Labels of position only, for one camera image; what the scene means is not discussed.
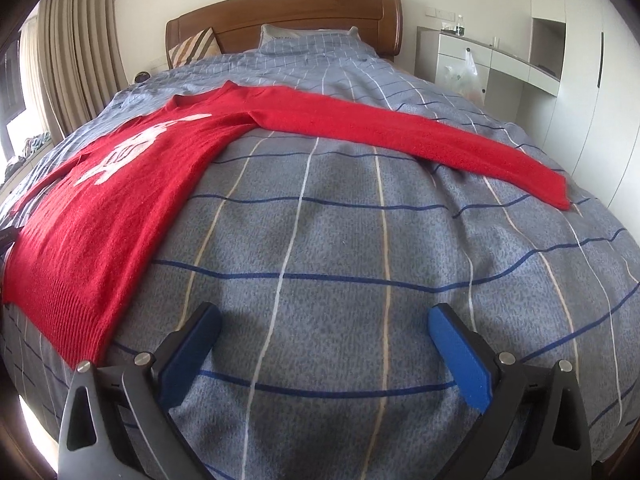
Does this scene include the striped pillow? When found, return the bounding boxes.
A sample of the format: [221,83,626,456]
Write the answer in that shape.
[169,27,223,66]

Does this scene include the blue checked pillow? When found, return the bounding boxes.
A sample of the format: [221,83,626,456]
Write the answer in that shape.
[259,23,361,53]

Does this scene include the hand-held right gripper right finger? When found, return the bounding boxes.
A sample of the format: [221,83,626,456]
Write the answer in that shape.
[427,302,593,480]

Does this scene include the red knit sweater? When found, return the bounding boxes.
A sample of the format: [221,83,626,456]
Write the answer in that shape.
[2,81,572,368]

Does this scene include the window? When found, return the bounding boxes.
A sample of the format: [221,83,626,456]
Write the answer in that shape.
[0,35,26,171]

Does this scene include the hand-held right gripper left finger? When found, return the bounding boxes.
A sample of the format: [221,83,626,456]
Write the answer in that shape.
[57,302,223,480]

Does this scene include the clear plastic bag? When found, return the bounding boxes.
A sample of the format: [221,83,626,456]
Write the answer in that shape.
[437,49,485,106]

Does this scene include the white wardrobe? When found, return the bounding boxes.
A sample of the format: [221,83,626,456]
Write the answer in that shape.
[527,0,640,211]

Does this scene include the white desk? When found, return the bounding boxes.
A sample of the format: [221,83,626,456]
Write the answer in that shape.
[415,26,561,126]

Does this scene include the wooden headboard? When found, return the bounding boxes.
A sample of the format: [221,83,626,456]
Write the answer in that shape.
[165,0,403,68]

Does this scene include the beige curtain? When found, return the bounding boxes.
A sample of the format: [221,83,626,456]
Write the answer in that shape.
[20,0,128,136]

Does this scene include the pile of clothes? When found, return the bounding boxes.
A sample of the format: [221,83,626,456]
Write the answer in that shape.
[5,132,53,166]

